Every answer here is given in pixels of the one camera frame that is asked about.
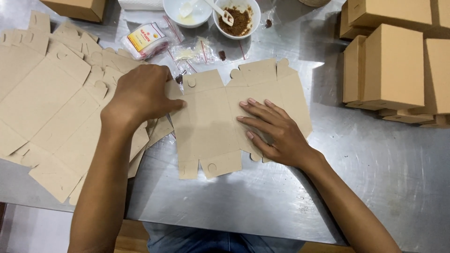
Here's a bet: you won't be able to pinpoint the person's right hand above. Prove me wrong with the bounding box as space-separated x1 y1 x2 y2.
236 98 326 169

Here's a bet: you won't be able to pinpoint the person's left hand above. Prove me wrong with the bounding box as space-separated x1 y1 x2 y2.
100 64 188 131

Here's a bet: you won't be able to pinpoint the cardboard box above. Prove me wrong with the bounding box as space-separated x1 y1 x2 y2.
165 58 313 180

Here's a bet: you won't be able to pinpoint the clear zip bag brown bit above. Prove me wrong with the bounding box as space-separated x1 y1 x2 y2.
259 6 279 31
217 39 247 63
173 60 198 93

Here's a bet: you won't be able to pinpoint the yellow label plastic bag packet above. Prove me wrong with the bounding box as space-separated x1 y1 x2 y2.
120 22 170 60

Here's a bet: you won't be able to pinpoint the clear zip bag white filling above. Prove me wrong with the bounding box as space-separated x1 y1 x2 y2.
170 36 219 64

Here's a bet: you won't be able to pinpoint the empty clear zip bag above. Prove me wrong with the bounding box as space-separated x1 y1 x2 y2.
162 15 186 43

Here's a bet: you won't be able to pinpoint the white paper towel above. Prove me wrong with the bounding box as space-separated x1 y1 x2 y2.
117 0 166 24

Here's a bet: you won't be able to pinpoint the pile of flat cardboard sheets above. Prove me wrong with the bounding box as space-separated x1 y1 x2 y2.
0 11 175 206

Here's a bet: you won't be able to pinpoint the white plastic spoon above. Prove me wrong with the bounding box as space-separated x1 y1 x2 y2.
179 0 199 19

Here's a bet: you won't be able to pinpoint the white bowl with cream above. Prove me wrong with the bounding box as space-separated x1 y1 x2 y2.
163 0 214 29

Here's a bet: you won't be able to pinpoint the single assembled brown carton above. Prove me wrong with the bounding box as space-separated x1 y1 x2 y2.
39 0 107 23

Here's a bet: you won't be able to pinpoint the white spoon with brown powder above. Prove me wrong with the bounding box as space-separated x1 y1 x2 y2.
204 0 235 27

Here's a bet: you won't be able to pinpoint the person's blue jeans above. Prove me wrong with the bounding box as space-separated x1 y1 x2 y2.
142 222 307 253

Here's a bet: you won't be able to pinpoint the brown powder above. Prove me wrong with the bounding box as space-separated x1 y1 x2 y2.
218 6 253 37

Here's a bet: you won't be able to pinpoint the white bowl with brown powder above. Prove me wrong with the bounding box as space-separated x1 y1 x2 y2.
213 0 262 40

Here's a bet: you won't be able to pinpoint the stack of assembled cardboard boxes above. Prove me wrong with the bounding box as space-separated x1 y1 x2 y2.
339 0 450 129

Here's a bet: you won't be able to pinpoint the woven straw item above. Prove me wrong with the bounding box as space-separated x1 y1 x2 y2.
298 0 332 8

